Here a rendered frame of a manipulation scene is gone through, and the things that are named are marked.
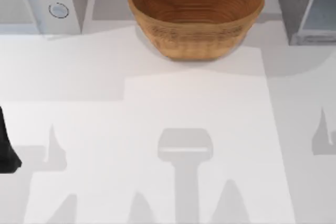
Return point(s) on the pale microwave oven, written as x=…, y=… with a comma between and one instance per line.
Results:
x=26, y=3

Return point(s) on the round microwave knob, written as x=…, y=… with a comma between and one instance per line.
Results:
x=58, y=10

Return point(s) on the brown woven basket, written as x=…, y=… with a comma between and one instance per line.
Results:
x=196, y=6

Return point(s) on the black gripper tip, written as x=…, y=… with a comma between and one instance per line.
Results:
x=6, y=153

